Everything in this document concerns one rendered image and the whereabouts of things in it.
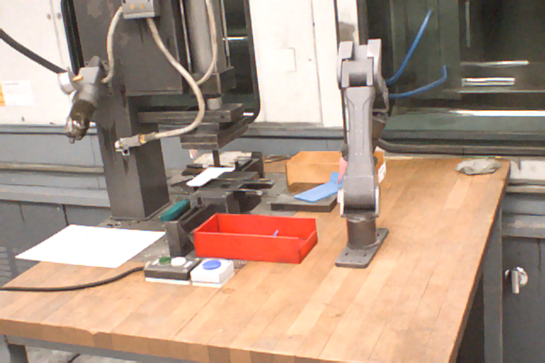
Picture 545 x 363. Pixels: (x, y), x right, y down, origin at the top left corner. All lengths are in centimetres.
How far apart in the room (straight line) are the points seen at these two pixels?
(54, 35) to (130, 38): 112
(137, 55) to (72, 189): 129
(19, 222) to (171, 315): 195
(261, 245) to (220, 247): 10
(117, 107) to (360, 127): 64
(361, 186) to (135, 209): 66
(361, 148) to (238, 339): 51
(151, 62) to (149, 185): 34
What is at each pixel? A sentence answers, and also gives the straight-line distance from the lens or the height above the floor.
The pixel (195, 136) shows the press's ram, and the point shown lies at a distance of 175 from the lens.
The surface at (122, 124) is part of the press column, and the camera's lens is 189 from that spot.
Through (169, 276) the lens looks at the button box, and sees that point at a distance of 155.
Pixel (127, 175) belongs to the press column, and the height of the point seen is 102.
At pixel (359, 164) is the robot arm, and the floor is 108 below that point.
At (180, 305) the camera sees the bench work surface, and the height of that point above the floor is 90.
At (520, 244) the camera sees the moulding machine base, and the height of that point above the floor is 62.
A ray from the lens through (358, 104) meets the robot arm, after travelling 160.
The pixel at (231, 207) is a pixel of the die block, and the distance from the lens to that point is 179.
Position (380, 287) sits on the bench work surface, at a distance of 144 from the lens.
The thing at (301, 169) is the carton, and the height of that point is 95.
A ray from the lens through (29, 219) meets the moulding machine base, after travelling 326.
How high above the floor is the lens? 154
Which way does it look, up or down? 18 degrees down
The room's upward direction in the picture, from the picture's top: 6 degrees counter-clockwise
